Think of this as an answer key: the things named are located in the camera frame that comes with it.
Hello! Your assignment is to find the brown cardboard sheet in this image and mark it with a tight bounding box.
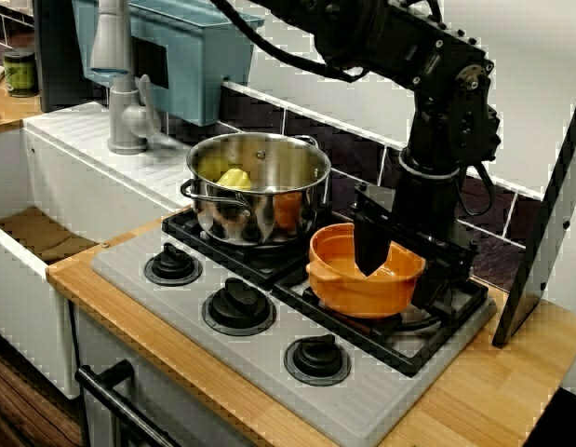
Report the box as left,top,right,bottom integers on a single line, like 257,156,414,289
0,206,100,265

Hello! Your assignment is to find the gray toy faucet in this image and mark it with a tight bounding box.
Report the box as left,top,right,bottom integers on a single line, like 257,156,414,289
89,0,163,156

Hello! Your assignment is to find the gray stove top panel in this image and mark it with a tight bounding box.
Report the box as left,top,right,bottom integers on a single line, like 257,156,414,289
90,207,498,440

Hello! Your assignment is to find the black stove knob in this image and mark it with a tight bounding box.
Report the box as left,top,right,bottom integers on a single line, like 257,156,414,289
202,278,278,337
143,242,204,287
283,333,353,387

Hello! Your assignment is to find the black burner grate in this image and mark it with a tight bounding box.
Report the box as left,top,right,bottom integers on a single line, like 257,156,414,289
272,258,489,377
161,204,338,290

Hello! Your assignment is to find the green can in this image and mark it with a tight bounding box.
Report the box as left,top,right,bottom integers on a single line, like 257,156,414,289
2,49,40,99

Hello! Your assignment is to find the white toy kitchen unit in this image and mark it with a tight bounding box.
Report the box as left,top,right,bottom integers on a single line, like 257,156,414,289
0,100,576,447

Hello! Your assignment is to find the black upright panel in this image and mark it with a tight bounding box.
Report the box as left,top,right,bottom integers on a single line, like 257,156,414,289
33,0,102,114

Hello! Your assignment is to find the black oven door handle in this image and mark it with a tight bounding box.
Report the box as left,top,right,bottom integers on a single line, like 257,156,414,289
74,359,177,447

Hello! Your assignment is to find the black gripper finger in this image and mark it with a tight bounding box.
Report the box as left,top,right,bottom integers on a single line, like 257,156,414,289
412,262,459,311
353,211,393,278

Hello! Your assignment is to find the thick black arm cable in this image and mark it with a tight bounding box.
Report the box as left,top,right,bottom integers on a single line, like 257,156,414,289
211,0,370,83

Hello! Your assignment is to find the orange plastic pot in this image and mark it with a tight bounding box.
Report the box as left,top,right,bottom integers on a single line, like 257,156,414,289
305,222,427,320

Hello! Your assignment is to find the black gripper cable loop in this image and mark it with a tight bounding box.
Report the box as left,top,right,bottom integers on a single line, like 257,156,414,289
457,160,496,219

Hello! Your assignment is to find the stainless steel pot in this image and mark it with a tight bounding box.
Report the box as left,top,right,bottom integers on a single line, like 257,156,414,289
180,131,333,247

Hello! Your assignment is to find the yellow toy pepper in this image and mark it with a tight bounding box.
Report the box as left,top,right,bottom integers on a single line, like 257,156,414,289
216,168,254,192

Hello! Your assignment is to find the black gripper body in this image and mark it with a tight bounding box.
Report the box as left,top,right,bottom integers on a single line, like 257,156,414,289
352,153,480,281

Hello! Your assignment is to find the black side board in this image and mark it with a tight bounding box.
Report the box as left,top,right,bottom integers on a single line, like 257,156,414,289
491,81,576,350

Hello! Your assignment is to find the blue plastic bin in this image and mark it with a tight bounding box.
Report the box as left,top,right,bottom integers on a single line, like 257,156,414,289
72,0,266,128

